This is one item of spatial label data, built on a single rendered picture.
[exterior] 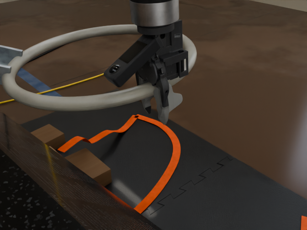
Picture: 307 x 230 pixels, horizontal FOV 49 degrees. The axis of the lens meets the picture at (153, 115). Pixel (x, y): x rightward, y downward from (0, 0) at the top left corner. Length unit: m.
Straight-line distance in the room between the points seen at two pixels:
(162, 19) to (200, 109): 1.85
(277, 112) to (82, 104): 1.99
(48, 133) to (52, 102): 1.40
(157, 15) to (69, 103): 0.24
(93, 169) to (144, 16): 1.23
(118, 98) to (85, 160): 1.17
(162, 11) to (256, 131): 1.74
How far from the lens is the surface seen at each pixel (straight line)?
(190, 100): 2.55
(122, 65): 0.63
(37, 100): 0.72
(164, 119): 0.70
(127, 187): 1.77
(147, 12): 0.61
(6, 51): 0.98
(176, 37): 0.68
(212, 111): 2.43
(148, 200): 1.69
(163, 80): 0.65
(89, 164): 1.78
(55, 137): 2.05
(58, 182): 0.74
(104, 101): 0.67
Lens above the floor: 1.24
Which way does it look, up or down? 32 degrees down
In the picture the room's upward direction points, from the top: straight up
